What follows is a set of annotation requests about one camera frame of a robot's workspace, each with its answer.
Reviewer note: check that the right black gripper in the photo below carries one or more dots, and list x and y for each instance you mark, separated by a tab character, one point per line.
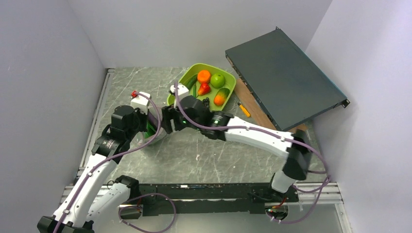
169	113

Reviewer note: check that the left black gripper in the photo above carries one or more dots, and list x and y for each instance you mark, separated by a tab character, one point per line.
145	118

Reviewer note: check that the purple toy eggplant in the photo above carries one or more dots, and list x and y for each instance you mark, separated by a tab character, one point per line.
154	121

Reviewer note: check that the white green toy leek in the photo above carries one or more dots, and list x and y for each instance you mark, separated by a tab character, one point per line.
149	131

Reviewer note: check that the clear zip top bag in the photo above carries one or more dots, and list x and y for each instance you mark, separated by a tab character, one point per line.
162	134

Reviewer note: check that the orange toy fruit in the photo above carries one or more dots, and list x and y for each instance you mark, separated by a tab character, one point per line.
203	76

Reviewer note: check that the green plastic tray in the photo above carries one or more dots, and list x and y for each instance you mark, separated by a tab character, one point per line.
230	82

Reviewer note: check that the yellow green toy mango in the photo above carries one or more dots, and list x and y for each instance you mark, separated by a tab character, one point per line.
221	96

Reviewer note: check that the green toy apple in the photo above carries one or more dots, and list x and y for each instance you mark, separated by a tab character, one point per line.
217	80

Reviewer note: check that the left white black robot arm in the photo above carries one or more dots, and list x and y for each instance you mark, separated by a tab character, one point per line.
93	180

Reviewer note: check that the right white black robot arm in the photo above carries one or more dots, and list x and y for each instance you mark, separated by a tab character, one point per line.
293	148

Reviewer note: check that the green toy cucumber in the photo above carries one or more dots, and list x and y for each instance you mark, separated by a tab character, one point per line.
191	82

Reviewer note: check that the black toy grapes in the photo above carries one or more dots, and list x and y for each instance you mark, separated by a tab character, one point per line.
206	102

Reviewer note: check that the red toy pepper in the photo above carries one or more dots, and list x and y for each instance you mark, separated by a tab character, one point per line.
204	89

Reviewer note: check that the brown wooden board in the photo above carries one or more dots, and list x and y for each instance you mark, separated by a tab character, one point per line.
249	103

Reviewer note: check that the dark rack server chassis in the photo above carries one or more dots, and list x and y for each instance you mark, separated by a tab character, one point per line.
287	85

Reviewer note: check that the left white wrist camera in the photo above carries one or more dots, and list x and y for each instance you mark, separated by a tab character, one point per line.
140	100

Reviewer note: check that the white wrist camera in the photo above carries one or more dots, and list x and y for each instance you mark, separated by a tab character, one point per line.
180	92
140	100

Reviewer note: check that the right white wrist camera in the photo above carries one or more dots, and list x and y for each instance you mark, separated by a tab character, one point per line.
180	92

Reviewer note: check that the yellow handled screwdriver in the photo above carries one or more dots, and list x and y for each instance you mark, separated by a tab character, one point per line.
244	110

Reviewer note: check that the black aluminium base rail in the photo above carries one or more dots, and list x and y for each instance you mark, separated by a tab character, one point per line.
136	199

